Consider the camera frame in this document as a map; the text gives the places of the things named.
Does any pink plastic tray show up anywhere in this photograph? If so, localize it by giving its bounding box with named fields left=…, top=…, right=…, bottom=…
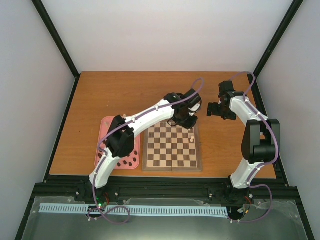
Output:
left=98, top=116, right=141, bottom=170

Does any light blue cable duct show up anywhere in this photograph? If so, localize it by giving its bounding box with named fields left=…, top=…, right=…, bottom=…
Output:
left=38, top=203, right=228, bottom=218

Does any black aluminium frame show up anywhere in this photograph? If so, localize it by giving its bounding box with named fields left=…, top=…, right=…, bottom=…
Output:
left=15, top=0, right=315, bottom=240

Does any wooden chess board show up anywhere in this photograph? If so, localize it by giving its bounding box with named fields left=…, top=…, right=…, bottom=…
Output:
left=142, top=120, right=203, bottom=172

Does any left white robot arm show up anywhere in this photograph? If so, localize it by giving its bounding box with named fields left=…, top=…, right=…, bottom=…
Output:
left=86, top=88, right=202, bottom=202

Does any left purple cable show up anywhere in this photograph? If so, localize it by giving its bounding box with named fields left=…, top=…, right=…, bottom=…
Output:
left=92, top=77, right=205, bottom=225

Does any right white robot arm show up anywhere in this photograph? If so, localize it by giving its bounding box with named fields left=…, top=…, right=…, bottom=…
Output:
left=207, top=80, right=280, bottom=204

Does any transparent plastic sheet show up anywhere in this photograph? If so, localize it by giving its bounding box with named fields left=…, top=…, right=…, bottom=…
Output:
left=21, top=197, right=307, bottom=240

